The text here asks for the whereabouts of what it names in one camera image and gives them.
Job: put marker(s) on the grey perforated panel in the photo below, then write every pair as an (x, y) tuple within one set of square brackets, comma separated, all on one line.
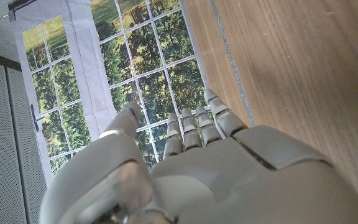
[(5, 140)]

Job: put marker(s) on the forest window printed backdrop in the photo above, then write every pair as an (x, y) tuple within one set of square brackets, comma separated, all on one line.
[(148, 46)]

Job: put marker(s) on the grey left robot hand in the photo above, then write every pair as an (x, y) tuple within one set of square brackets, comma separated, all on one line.
[(216, 186)]

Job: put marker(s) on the silver backdrop clip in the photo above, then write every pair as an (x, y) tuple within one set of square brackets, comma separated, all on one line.
[(10, 16)]

